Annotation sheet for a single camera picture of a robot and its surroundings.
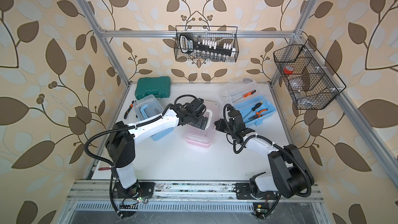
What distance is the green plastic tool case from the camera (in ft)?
3.63

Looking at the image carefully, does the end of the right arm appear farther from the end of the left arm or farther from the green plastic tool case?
the green plastic tool case

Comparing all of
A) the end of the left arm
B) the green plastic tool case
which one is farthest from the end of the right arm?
the green plastic tool case
